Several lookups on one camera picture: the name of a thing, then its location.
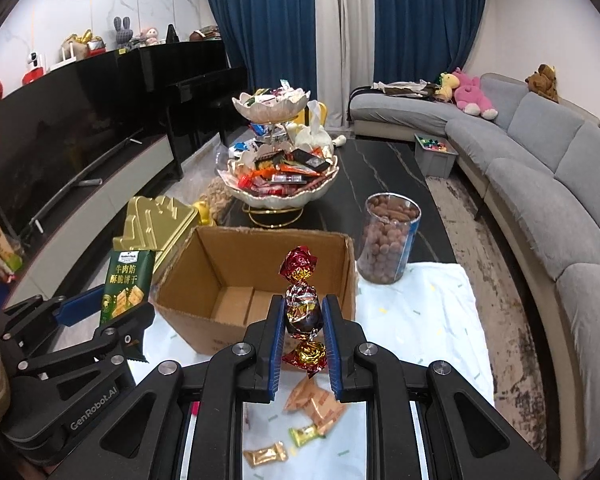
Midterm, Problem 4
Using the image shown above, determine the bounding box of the tan biscuit snack bag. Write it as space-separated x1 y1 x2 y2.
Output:
284 377 347 437

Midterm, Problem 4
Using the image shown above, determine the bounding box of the red gold twisted candy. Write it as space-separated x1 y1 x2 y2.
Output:
279 246 327 378

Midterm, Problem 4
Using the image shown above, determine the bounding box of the dark green cracker packet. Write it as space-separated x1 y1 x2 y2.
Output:
98 248 157 363

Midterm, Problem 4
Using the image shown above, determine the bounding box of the small green candy packet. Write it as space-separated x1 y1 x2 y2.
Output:
288 424 325 448

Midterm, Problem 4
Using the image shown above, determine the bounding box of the gold candy bar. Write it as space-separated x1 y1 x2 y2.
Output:
242 441 288 468

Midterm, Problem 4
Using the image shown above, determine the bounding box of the brown cardboard box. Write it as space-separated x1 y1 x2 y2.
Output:
152 226 356 356

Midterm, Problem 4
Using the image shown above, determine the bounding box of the gold lid candy jar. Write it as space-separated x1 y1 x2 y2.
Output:
112 195 200 278

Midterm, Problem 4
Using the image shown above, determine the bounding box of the clear jar of nuts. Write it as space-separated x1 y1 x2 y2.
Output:
356 192 422 285

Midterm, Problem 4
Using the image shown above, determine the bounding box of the bag of peanuts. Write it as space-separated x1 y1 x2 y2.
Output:
199 177 234 224

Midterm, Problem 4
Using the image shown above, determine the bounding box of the white two-tier snack bowl stand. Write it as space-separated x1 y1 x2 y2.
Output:
216 79 347 229

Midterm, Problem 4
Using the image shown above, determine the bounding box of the black television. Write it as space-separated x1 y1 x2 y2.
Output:
0 40 248 237

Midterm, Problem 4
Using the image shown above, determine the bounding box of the grey storage bin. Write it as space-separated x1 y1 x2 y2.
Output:
414 134 458 179

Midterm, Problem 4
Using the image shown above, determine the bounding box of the grey sectional sofa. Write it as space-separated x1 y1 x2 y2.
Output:
349 73 600 479

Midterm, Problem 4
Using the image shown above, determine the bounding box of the pink plush toy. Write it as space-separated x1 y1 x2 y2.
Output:
453 68 498 122

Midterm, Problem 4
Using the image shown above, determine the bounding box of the yellow plush toy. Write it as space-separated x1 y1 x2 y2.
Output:
434 73 460 103

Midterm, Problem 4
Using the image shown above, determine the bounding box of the grey bunny plush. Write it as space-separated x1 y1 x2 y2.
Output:
114 16 134 49

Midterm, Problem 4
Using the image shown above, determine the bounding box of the brown plush toy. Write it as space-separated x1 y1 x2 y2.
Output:
524 64 559 103

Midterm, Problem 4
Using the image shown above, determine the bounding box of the blue curtain right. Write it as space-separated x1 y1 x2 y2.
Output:
374 0 486 82

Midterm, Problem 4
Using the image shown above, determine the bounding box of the blue curtain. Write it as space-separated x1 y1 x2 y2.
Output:
208 0 317 96
374 0 486 82

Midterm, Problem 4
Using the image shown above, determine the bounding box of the blue curtain left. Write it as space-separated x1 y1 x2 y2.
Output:
208 0 317 96

